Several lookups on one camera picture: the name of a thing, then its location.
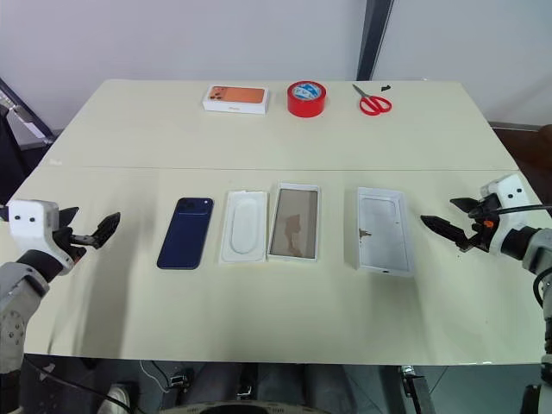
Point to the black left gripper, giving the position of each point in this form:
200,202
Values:
69,243

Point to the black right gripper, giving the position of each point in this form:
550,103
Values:
483,228

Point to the dark blue smartphone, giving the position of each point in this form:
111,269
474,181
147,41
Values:
185,235

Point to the white plastic tray insert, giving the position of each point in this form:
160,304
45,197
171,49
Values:
243,228

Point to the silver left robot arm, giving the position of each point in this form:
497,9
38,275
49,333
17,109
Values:
17,310

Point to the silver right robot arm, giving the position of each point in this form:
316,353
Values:
537,250

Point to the orange printed phone box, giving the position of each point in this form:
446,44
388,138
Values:
236,98

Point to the dark brown furniture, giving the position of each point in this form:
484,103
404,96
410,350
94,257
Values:
524,146

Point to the small black object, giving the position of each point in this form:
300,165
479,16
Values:
385,87

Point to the metal table leg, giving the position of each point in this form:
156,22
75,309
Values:
416,390

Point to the white shoe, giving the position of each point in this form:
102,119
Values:
118,399

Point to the red tape roll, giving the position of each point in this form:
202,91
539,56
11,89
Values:
306,103

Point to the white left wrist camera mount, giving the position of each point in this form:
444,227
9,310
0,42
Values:
30,224

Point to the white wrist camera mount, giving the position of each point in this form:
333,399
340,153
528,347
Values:
30,224
511,192

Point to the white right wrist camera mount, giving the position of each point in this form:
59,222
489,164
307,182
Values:
511,192

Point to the grey metal frame bar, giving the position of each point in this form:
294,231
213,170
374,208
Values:
26,110

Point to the dark grey vertical post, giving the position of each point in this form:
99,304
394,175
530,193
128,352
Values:
374,39

